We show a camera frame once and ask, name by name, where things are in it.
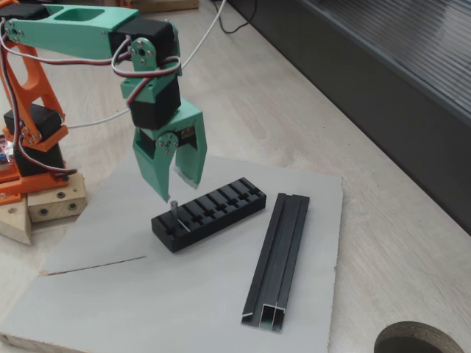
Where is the small metal pin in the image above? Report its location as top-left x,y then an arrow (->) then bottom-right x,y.
169,199 -> 191,234

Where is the black slotted holder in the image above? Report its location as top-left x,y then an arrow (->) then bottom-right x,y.
150,176 -> 267,254

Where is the wooden block with screws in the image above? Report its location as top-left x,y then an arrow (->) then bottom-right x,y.
26,172 -> 88,224

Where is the light wooden plank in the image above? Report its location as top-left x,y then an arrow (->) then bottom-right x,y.
138,0 -> 200,15

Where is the grey chipboard panel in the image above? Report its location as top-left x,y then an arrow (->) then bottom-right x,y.
0,151 -> 344,353

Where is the wooden base plank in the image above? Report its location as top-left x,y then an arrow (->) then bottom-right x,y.
0,196 -> 33,246

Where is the red controller board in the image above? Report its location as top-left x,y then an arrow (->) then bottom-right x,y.
0,132 -> 16,172

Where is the white usb cable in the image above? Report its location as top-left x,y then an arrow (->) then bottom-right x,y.
67,0 -> 227,130

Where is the servo cable at wrist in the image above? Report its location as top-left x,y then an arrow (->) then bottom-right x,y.
0,34 -> 183,108

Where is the servo cable at base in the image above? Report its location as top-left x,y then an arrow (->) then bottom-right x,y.
12,121 -> 79,182

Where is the black power cable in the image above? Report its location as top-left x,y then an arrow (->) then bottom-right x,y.
208,0 -> 258,35

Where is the black aluminium profile rail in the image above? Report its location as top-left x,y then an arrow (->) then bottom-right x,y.
240,192 -> 311,334

